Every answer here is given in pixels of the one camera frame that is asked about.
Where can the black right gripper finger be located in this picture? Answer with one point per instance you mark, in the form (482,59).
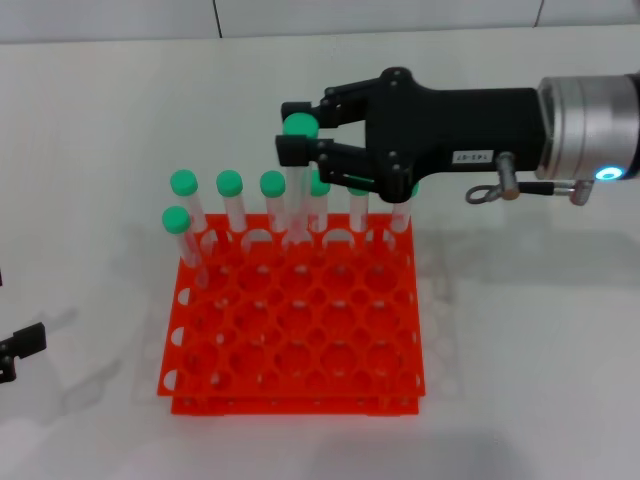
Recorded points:
(295,151)
(297,109)

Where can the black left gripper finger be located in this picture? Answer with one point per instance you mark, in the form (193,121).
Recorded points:
(30,340)

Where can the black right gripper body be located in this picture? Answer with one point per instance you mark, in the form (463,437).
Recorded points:
(450,127)

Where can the green capped clear test tube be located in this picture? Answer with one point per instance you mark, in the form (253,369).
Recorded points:
(357,191)
(300,125)
(320,190)
(402,217)
(229,183)
(272,183)
(184,182)
(176,220)

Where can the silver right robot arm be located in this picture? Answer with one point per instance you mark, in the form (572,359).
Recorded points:
(585,125)

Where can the orange plastic test tube rack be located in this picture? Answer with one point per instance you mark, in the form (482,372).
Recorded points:
(300,320)

